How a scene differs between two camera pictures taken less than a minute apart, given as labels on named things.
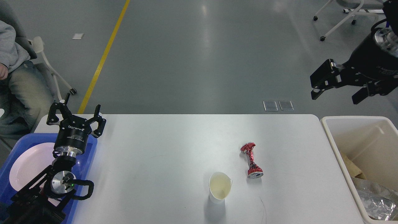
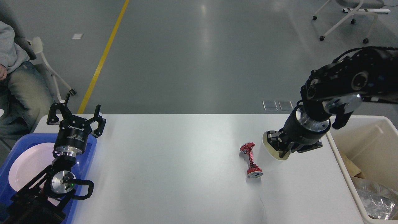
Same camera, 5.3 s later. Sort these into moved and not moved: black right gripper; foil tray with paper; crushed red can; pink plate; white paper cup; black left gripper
Moved: white paper cup; black right gripper
Not moved: crushed red can; pink plate; black left gripper; foil tray with paper
